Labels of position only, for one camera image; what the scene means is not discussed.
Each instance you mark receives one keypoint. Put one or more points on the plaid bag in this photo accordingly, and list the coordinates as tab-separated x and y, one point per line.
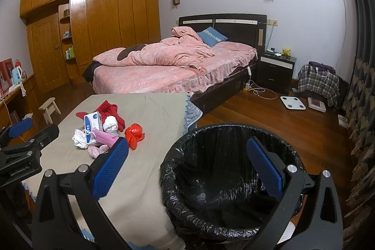
319	79

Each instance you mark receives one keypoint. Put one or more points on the dark wooden headboard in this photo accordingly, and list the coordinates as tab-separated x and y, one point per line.
245	28

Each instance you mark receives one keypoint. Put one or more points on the white bathroom scale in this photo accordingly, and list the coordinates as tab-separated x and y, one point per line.
292	103

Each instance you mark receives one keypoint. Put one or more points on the red plastic bag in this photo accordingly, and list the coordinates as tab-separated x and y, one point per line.
133	135

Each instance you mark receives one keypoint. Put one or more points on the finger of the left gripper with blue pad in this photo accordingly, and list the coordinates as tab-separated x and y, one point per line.
14	131
38	142

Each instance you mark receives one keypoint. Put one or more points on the small white stool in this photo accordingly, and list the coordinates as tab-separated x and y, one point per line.
48	108

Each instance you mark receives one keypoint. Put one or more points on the wooden wardrobe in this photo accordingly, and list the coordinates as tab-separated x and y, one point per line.
64	35

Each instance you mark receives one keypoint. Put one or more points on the pink duvet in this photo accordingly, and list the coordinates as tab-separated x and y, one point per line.
184	48

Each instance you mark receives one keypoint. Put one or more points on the white tissue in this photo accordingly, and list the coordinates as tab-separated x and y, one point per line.
83	138

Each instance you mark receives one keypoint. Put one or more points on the yellow plush toy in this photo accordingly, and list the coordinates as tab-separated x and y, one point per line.
286	52

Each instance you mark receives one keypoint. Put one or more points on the wooden desk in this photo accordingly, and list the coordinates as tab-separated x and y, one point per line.
16	106

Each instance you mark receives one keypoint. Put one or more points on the pink cloth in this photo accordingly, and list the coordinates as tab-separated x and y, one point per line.
102	143

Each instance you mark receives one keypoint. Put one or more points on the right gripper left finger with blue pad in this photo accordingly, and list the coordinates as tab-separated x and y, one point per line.
68	214

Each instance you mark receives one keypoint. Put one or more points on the dark patterned curtain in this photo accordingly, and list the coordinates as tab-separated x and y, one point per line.
359	107

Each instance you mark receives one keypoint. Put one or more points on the blue pillow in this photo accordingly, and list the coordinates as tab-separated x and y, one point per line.
211	37

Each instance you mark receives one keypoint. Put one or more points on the red fleece cloth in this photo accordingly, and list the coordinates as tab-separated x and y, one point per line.
109	114

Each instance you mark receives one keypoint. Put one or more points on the beige table cloth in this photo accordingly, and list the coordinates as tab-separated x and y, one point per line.
134	202

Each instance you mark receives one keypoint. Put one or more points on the white booklet on floor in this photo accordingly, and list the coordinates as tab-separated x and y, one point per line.
343	122

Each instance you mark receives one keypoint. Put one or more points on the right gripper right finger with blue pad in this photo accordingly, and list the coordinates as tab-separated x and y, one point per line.
320	225

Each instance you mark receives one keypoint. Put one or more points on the bed with pink sheet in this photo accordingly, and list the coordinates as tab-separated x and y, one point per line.
220	78

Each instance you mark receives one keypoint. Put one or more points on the white blue cotton pad box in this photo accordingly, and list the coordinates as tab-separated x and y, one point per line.
93	121

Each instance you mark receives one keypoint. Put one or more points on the black lined trash bin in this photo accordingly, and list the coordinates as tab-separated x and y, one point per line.
211	190

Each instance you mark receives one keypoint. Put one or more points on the red white scale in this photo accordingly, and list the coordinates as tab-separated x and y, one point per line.
317	105

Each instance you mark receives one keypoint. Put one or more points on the red picture frame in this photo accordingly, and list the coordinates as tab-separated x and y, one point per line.
6	67

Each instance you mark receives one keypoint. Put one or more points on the black white nightstand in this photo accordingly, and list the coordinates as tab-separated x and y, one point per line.
276	72

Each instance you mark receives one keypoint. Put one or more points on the blue electric kettle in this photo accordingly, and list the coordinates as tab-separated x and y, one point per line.
17	75

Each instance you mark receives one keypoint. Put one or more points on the black clothes on bed end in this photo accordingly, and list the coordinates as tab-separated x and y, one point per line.
88	74

